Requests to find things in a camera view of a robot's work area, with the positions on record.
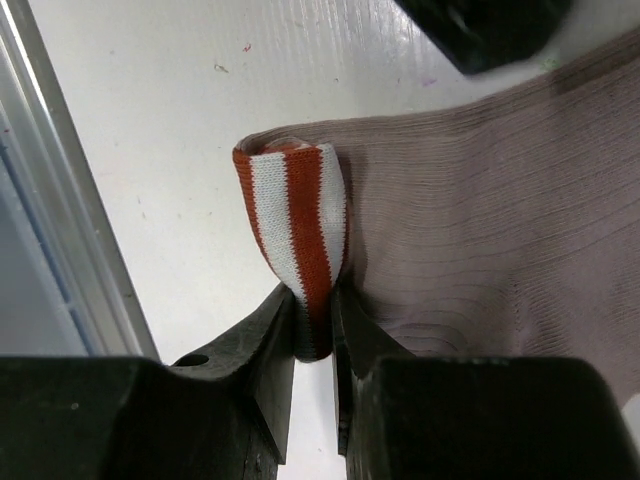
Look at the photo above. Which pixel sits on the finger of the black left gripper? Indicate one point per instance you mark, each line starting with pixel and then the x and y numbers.
pixel 478 36

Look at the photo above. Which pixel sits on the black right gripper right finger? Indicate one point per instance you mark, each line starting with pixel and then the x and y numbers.
pixel 400 416

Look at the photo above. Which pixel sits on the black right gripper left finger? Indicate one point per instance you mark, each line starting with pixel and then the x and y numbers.
pixel 220 412

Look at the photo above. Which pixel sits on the beige sock with rust stripes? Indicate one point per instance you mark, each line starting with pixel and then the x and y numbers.
pixel 504 227

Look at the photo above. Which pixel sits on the aluminium extrusion rail frame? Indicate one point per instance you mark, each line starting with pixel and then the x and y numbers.
pixel 65 289

